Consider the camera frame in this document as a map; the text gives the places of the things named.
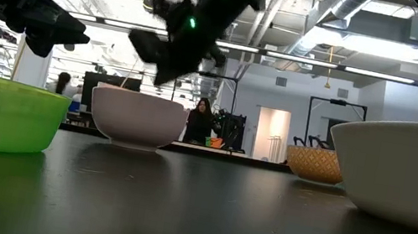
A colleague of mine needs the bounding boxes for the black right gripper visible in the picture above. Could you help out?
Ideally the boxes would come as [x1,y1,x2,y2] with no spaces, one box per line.
[151,0,264,102]

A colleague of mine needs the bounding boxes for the white structural column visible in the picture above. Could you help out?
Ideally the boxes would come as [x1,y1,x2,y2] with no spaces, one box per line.
[9,32,56,90]

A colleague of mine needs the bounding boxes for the person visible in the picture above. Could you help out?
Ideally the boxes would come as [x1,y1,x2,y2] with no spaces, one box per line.
[182,94,226,149]
[44,69,86,100]

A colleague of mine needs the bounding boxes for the black computer monitor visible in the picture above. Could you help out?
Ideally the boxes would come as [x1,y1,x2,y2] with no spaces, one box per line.
[78,70,143,121]

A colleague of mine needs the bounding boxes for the pale pink ceramic bowl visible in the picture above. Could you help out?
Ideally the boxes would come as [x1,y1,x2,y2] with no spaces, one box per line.
[83,83,192,159]

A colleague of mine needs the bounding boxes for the orange and green object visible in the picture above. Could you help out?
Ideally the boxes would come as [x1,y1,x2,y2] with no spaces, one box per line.
[204,135,226,151]

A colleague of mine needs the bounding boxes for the long ceiling light strip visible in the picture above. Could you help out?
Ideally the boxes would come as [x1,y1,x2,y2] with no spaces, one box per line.
[62,10,418,89]

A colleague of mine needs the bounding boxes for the yellow patterned bowl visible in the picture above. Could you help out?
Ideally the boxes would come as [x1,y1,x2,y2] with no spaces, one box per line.
[281,142,348,188]

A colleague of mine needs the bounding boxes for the large white bowl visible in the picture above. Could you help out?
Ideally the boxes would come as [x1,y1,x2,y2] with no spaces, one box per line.
[315,101,418,234]

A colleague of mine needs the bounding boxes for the black metal frame stand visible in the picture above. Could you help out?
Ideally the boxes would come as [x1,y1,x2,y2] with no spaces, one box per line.
[301,94,369,157]
[191,70,241,116]

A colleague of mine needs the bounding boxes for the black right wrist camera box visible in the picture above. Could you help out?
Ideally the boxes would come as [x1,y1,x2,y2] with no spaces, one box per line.
[123,26,172,67]

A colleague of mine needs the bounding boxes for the silver ceiling air duct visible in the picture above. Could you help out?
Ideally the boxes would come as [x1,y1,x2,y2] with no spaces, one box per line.
[280,0,383,83]

